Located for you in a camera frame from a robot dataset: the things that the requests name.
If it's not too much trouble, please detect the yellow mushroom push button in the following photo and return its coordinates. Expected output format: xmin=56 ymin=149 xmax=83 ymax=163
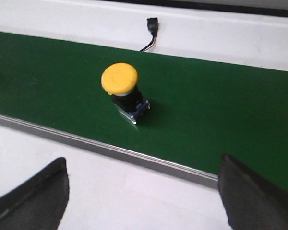
xmin=101 ymin=62 xmax=151 ymax=124

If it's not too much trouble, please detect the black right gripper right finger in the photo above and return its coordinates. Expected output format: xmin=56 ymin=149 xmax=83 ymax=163
xmin=218 ymin=154 xmax=288 ymax=230

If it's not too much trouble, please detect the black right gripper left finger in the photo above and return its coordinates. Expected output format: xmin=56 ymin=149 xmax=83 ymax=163
xmin=0 ymin=157 xmax=69 ymax=230

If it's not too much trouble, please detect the green conveyor belt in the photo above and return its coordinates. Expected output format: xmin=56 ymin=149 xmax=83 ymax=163
xmin=0 ymin=32 xmax=288 ymax=191

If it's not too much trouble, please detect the black sensor with cable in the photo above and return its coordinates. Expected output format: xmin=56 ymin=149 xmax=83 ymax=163
xmin=140 ymin=18 xmax=159 ymax=52

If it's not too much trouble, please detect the aluminium conveyor side rail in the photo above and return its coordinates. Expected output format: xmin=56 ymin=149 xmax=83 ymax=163
xmin=0 ymin=114 xmax=218 ymax=190

